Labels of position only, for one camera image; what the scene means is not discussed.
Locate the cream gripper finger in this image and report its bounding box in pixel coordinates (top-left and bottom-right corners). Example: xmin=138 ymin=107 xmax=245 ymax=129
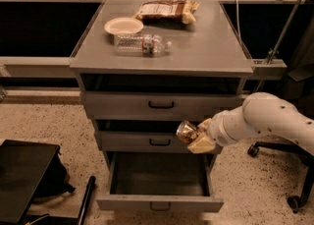
xmin=187 ymin=133 xmax=216 ymax=153

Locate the black tube on floor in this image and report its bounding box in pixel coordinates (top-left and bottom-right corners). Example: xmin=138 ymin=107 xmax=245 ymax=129
xmin=77 ymin=176 xmax=96 ymax=225

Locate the grey bottom drawer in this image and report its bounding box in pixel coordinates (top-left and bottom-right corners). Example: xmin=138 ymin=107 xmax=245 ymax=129
xmin=97 ymin=152 xmax=224 ymax=212

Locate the white cable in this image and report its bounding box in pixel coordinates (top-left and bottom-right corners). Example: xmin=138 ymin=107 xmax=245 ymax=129
xmin=228 ymin=0 xmax=244 ymax=47

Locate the grey drawer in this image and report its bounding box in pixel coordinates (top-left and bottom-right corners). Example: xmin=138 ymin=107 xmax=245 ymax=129
xmin=94 ymin=120 xmax=189 ymax=153
xmin=80 ymin=74 xmax=242 ymax=121
xmin=97 ymin=152 xmax=224 ymax=212

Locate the clear plastic water bottle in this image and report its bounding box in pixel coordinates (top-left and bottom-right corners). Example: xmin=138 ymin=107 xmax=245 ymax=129
xmin=114 ymin=33 xmax=172 ymax=56

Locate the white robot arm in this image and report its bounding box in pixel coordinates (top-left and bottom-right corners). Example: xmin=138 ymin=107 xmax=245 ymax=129
xmin=187 ymin=92 xmax=314 ymax=155

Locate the grey metal drawer cabinet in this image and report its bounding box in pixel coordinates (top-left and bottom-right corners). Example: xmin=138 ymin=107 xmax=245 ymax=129
xmin=70 ymin=0 xmax=253 ymax=161

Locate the white paper bowl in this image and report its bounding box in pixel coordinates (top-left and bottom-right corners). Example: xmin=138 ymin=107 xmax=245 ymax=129
xmin=104 ymin=18 xmax=143 ymax=35

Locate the black office chair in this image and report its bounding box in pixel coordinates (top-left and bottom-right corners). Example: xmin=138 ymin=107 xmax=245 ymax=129
xmin=247 ymin=71 xmax=314 ymax=213

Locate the black bag on floor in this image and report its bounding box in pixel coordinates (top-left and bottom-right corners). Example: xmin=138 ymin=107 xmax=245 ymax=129
xmin=34 ymin=154 xmax=75 ymax=199

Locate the brown snack bag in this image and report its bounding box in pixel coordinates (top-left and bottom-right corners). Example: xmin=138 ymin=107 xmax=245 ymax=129
xmin=134 ymin=0 xmax=199 ymax=25

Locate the grey top drawer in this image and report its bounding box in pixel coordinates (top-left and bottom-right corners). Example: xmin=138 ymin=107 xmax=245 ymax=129
xmin=80 ymin=74 xmax=242 ymax=121

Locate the grey middle drawer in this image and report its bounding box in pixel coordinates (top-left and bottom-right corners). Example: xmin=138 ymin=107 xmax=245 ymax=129
xmin=94 ymin=120 xmax=189 ymax=153

